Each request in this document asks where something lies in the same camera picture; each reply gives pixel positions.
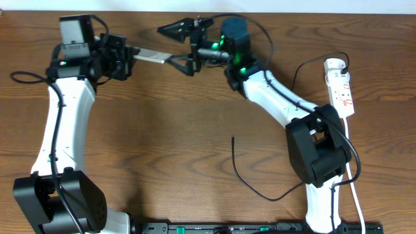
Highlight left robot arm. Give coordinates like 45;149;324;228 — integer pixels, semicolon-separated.
13;34;140;233

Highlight white power strip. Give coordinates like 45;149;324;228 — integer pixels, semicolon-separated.
324;58;355;118

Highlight white power strip cord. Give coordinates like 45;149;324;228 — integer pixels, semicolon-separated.
342;117;367;234

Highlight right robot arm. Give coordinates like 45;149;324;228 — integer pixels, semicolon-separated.
157;14;358;233

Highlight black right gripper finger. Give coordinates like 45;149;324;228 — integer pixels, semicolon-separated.
157;18;194;43
165;55;195;76

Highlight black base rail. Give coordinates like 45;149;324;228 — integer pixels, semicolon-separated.
129;222;384;234

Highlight black left camera cable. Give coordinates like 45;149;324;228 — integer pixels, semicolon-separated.
9;14;111;234

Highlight black charging cable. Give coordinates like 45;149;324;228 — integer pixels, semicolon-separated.
231;51;350;202

